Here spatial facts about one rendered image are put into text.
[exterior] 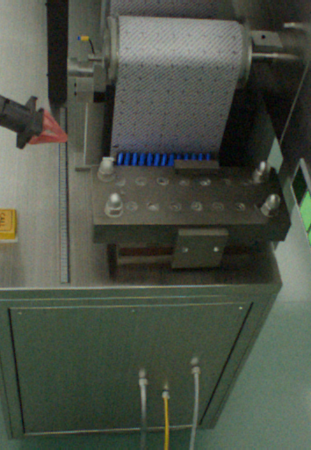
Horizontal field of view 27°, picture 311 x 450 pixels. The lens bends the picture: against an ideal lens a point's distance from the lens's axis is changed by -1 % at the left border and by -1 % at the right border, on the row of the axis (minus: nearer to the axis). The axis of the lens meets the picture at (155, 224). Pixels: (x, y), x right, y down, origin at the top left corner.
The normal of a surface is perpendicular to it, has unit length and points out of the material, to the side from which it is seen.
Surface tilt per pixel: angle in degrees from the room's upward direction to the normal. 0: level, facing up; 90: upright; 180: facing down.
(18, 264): 0
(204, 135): 90
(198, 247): 90
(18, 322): 90
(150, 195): 0
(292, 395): 0
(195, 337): 90
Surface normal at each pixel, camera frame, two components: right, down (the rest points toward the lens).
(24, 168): 0.11, -0.64
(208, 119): 0.10, 0.77
